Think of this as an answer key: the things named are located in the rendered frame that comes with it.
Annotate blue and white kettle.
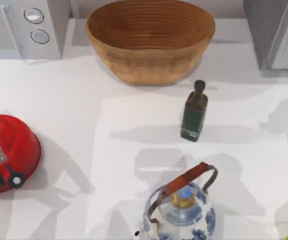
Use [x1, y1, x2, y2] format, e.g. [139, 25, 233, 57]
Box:
[134, 161, 219, 240]

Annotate dark green glass bottle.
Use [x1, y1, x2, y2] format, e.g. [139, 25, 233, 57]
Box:
[180, 79, 209, 143]

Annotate brown woven basket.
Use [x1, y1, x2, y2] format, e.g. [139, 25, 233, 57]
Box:
[84, 0, 216, 87]

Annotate red helmet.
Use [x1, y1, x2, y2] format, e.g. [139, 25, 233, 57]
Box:
[0, 114, 42, 195]

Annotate pale microwave oven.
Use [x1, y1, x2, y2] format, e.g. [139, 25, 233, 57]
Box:
[0, 0, 71, 60]

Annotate round microwave knob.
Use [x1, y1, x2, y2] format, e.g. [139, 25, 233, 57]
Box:
[23, 7, 45, 25]
[30, 28, 51, 45]

